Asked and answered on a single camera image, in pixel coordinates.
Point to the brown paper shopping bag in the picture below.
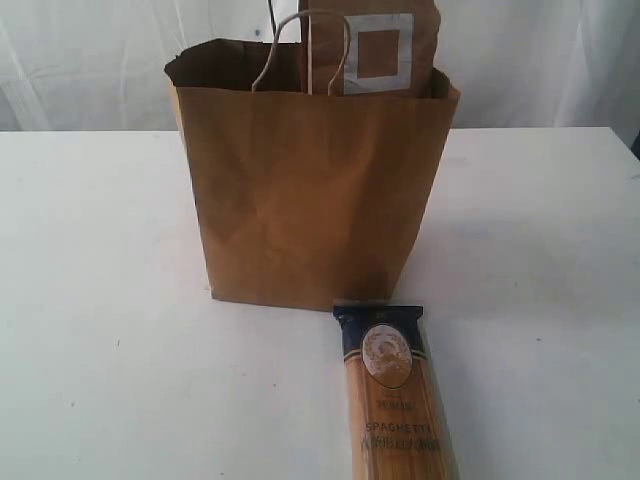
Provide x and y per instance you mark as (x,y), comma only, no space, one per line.
(303,200)

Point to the brown kraft pouch orange label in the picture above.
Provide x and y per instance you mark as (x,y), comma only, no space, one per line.
(378,47)

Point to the spaghetti packet dark blue top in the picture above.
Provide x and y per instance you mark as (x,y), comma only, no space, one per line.
(397,425)

